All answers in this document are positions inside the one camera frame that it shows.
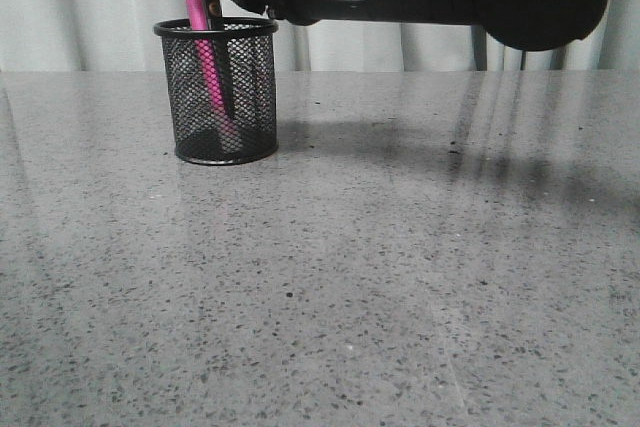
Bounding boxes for pink pen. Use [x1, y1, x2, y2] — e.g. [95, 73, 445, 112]
[185, 0, 241, 154]

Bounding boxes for grey orange scissors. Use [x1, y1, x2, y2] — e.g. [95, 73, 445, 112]
[203, 0, 235, 120]

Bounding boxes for black mesh pen holder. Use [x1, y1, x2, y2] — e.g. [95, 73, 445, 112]
[153, 17, 278, 165]

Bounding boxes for grey curtain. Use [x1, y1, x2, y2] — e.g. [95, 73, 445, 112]
[1, 0, 639, 72]

